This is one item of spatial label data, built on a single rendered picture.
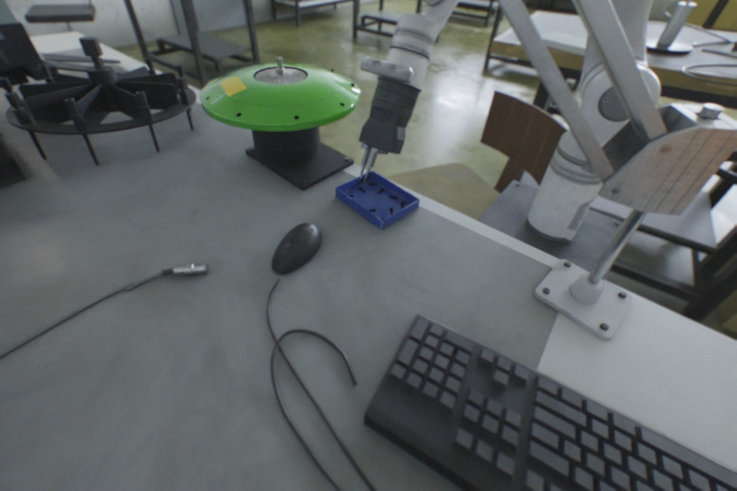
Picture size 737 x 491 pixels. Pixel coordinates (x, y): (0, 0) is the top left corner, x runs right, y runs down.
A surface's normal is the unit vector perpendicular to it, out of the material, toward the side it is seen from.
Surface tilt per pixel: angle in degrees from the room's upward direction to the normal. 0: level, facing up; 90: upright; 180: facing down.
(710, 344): 0
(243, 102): 22
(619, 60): 90
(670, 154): 90
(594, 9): 90
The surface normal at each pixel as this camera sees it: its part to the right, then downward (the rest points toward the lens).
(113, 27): 0.77, 0.41
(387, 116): -0.53, 0.21
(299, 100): 0.16, -0.58
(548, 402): 0.08, -0.84
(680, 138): -0.15, 0.61
